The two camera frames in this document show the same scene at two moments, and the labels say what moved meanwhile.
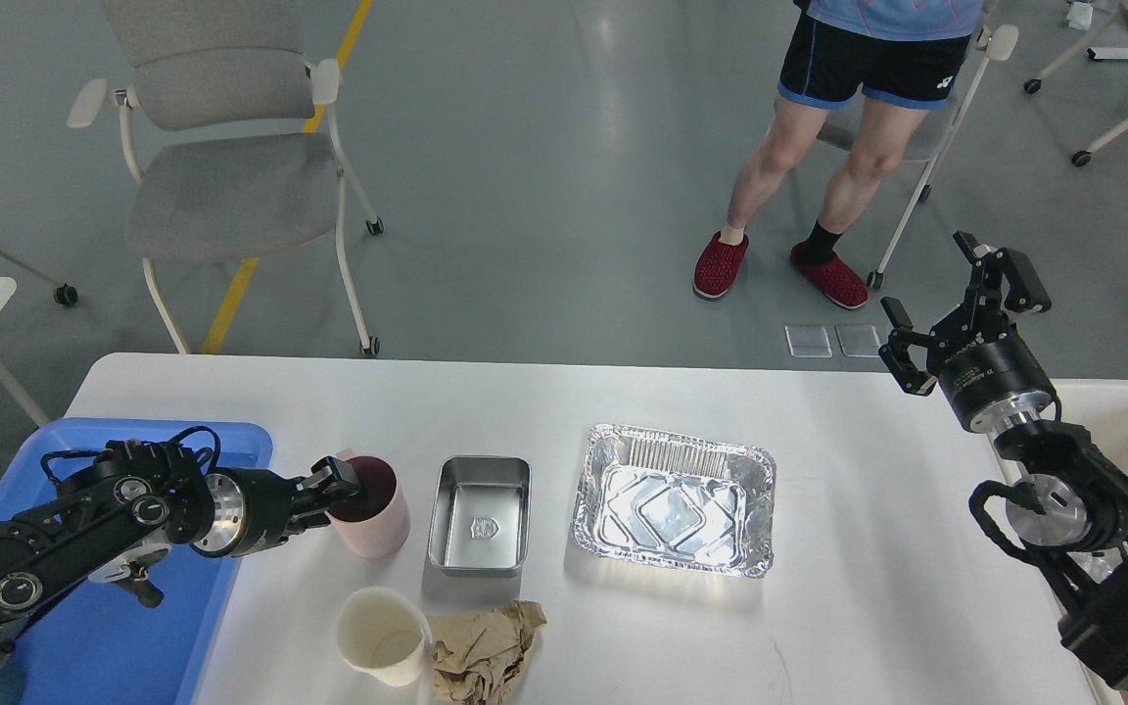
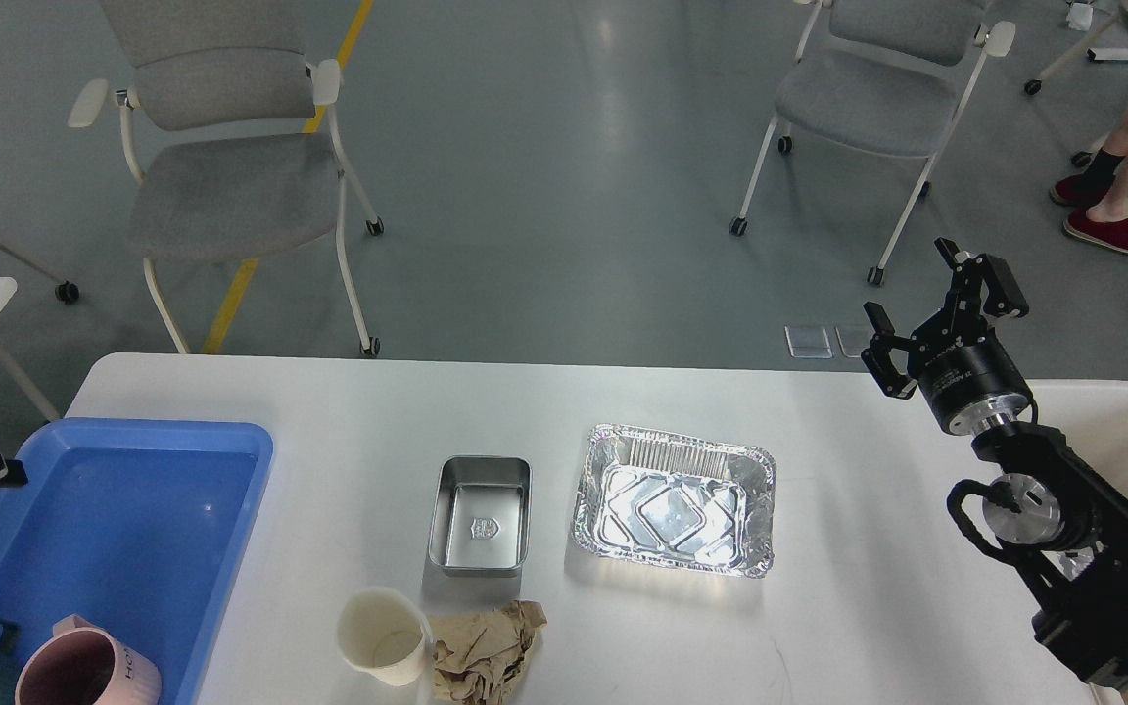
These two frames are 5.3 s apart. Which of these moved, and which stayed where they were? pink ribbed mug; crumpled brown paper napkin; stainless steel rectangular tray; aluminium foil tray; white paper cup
Moved: pink ribbed mug
Stayed: crumpled brown paper napkin; white paper cup; aluminium foil tray; stainless steel rectangular tray
